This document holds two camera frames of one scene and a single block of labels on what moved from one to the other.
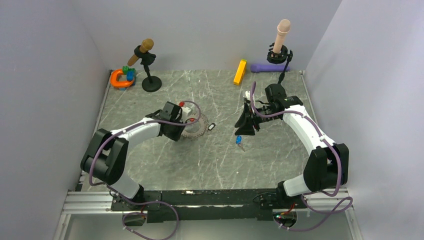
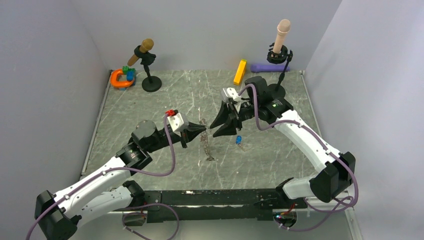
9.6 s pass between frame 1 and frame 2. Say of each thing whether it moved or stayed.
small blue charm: stayed
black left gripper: moved
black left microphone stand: stayed
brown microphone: stayed
